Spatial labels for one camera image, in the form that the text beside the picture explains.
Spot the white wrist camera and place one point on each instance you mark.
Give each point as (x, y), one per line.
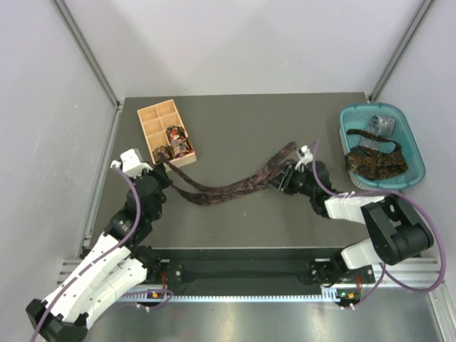
(305, 157)
(131, 163)

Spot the dark purple patterned tie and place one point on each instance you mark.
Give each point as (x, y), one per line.
(215, 195)

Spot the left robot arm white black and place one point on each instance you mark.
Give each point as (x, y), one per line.
(116, 263)

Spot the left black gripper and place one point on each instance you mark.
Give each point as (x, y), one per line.
(158, 172)

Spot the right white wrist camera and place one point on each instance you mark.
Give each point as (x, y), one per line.
(305, 157)

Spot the wooden compartment box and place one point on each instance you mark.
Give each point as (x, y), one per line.
(154, 120)

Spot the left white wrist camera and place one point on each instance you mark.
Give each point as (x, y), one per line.
(131, 163)

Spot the teal plastic basket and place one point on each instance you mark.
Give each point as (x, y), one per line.
(356, 116)

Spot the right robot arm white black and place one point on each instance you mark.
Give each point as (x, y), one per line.
(396, 231)

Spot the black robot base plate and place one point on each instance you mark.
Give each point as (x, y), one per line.
(251, 271)

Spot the colourful rolled tie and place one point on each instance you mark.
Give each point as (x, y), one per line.
(179, 144)

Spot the brown patterned rolled tie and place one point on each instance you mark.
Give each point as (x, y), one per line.
(162, 151)

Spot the aluminium frame post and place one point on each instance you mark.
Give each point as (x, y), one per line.
(409, 34)
(65, 13)

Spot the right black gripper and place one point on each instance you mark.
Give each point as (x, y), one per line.
(283, 179)

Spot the right aluminium frame post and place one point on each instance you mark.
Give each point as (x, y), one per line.
(409, 34)

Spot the left aluminium frame post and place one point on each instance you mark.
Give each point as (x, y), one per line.
(65, 13)

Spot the grey patterned tie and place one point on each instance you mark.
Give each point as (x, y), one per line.
(380, 125)

